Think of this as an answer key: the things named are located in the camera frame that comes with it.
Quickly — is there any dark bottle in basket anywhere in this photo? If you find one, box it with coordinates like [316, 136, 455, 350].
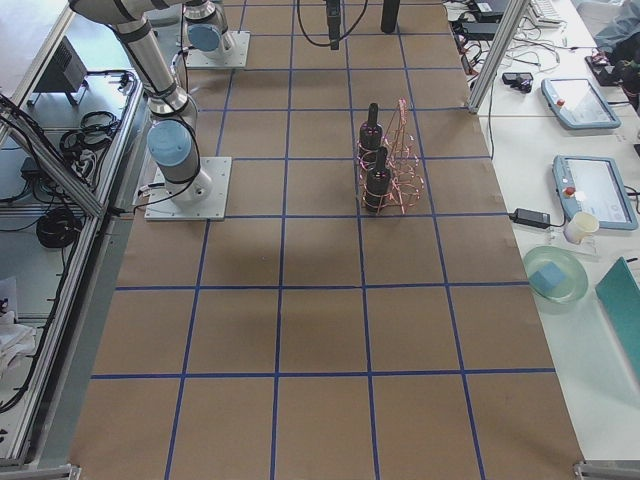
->
[359, 103, 383, 155]
[364, 146, 391, 212]

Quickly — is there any white paper cup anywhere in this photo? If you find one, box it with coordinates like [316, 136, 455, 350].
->
[563, 211, 600, 244]

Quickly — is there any near dark bottle in basket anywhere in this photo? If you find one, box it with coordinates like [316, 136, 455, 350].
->
[364, 146, 391, 212]

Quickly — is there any aluminium frame post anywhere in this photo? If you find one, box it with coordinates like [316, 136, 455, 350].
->
[467, 0, 528, 114]

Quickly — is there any near teach pendant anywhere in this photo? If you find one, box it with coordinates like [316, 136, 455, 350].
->
[552, 155, 639, 231]

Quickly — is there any copper wire wine basket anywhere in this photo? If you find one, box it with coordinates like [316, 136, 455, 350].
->
[356, 98, 424, 214]

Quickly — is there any dark wine bottle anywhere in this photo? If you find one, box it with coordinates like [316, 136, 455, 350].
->
[380, 0, 401, 34]

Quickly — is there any blue foam cube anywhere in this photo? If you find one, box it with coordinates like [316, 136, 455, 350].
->
[529, 262, 567, 295]

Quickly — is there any black power adapter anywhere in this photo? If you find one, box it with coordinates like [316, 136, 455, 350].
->
[509, 208, 551, 229]

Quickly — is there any black handheld device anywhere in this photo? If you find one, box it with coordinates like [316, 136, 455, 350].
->
[502, 72, 533, 93]

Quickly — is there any far dark bottle in basket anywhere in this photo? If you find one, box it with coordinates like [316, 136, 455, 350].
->
[359, 103, 383, 155]

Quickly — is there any teach pendant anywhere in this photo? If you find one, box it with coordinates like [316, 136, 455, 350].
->
[540, 78, 621, 130]
[552, 155, 639, 231]

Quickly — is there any black control box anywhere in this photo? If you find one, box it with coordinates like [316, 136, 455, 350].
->
[27, 36, 88, 106]

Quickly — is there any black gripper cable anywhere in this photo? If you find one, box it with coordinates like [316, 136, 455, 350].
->
[296, 0, 362, 48]

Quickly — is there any far teach pendant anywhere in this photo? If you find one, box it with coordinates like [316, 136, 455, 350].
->
[540, 78, 621, 130]

